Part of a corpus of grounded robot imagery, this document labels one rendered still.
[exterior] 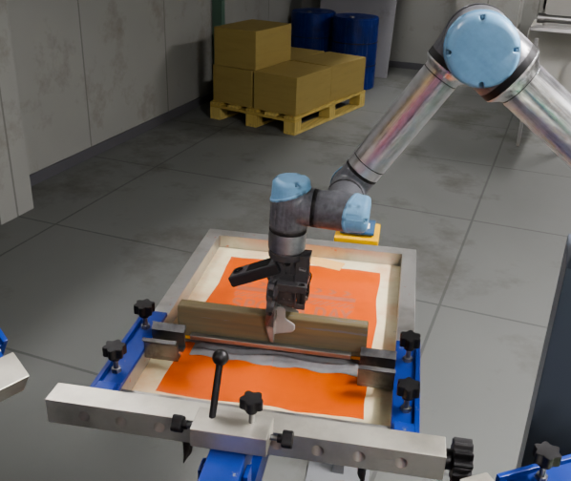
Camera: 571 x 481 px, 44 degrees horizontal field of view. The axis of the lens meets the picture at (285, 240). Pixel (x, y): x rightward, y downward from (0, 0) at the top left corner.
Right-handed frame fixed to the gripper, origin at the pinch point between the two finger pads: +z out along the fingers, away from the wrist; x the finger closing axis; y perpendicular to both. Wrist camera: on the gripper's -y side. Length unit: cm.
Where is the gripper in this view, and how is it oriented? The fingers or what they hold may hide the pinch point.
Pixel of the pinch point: (270, 331)
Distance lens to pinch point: 150.8
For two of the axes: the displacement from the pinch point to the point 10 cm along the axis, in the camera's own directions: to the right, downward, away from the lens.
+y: 9.8, 1.3, -1.3
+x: 1.7, -4.1, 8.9
